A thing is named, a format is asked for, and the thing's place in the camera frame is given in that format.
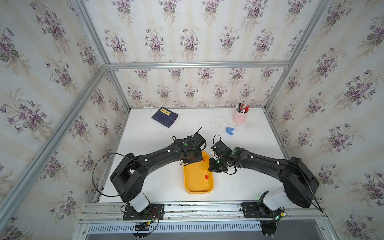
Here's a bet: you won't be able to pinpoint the yellow plastic storage tray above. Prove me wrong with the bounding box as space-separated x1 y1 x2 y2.
184 151 215 194

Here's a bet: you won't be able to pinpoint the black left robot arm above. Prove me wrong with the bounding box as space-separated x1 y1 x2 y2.
110 132 207 213

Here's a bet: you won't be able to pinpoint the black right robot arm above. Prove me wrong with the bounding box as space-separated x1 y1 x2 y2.
209 135 322 211

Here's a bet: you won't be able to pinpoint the blue plastic clip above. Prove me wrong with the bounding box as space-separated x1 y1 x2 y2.
226 127 235 136

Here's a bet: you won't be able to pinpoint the dark blue notebook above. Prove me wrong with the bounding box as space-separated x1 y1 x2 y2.
152 107 179 128

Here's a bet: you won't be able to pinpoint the pink pen cup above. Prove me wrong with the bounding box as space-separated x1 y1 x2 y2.
233 110 247 124

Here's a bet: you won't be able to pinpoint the red pens in cup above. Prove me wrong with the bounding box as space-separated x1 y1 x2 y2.
236 100 250 114

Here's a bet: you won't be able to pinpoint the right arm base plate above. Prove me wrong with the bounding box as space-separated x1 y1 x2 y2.
239 202 285 219

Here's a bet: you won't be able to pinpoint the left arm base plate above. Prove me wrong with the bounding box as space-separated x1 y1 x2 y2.
122 204 165 221

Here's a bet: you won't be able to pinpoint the aluminium front rail frame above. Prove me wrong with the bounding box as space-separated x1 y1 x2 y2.
71 201 338 240

